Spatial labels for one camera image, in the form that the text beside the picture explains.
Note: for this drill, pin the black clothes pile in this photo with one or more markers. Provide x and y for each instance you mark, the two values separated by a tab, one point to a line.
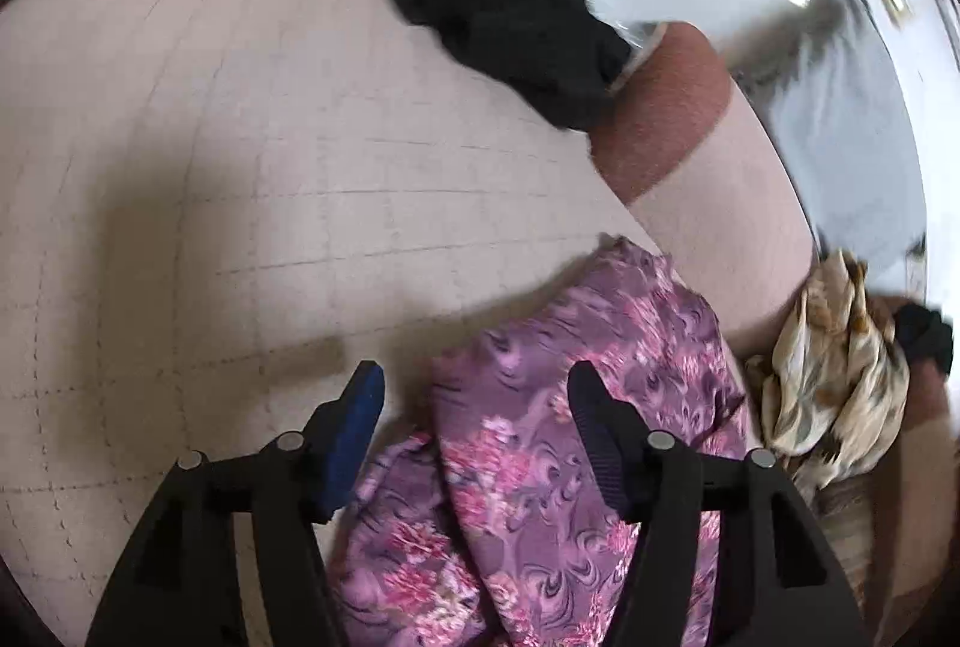
480	2

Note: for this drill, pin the pink bolster with red end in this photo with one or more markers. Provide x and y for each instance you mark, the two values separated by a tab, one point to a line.
712	189

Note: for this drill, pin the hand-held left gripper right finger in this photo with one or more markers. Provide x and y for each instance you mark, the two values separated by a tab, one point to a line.
600	437

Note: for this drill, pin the beige floral blanket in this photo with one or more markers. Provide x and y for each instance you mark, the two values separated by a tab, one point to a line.
825	362

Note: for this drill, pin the pink quilted sofa bed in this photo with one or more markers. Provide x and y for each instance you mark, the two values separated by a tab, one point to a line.
187	167

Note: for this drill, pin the striped floral cushion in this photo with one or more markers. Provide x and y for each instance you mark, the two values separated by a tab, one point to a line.
847	519

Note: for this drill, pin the grey pillow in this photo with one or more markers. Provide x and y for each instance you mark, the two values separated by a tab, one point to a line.
862	167

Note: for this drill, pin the small black cloth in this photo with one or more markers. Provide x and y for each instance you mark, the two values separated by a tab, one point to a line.
926	336

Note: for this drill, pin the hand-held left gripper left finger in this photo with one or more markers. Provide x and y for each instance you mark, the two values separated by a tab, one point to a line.
352	437

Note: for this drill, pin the purple floral garment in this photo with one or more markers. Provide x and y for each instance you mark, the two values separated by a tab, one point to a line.
510	407

